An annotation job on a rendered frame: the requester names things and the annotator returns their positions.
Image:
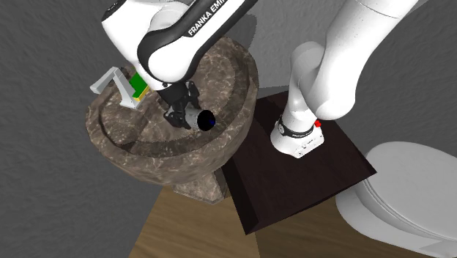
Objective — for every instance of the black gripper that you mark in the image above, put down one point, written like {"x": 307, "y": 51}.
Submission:
{"x": 175, "y": 94}

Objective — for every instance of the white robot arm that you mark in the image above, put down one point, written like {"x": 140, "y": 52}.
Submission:
{"x": 339, "y": 71}

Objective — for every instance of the grey cylinder with black end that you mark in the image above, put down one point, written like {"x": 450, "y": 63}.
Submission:
{"x": 200, "y": 119}

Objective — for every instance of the green and yellow sponge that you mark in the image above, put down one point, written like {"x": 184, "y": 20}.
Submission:
{"x": 137, "y": 84}

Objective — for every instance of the grey angular faucet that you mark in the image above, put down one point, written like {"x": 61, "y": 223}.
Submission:
{"x": 121, "y": 89}

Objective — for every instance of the dark brown robot stand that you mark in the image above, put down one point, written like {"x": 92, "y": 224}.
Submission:
{"x": 285, "y": 185}

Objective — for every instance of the white toilet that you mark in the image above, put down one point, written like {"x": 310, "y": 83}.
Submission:
{"x": 410, "y": 193}

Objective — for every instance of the brown marble pedestal sink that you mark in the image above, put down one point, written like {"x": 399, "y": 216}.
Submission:
{"x": 221, "y": 107}

